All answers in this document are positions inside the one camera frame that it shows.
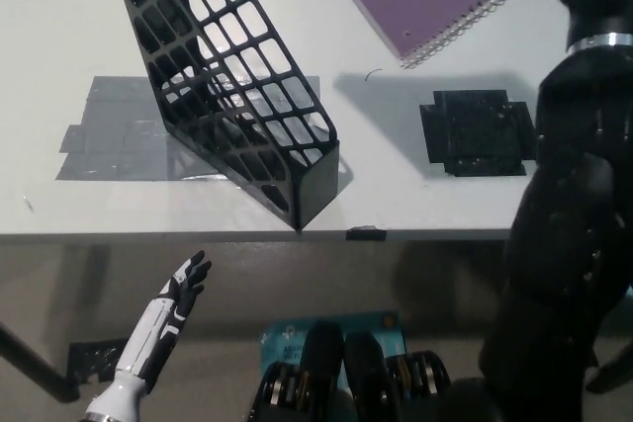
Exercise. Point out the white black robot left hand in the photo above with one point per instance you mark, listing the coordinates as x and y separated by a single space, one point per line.
148 343

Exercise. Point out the black lattice magazine stand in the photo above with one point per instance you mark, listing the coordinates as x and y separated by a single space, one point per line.
319 185

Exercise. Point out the black floor tape patch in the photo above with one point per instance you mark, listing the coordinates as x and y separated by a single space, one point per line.
96 362

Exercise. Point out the black table leg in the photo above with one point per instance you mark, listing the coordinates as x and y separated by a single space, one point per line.
34 367
615 370

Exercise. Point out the grey tape patch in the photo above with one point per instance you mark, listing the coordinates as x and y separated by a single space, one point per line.
109 110

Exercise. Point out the black square tape patch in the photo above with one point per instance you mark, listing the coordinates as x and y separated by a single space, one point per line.
470 140

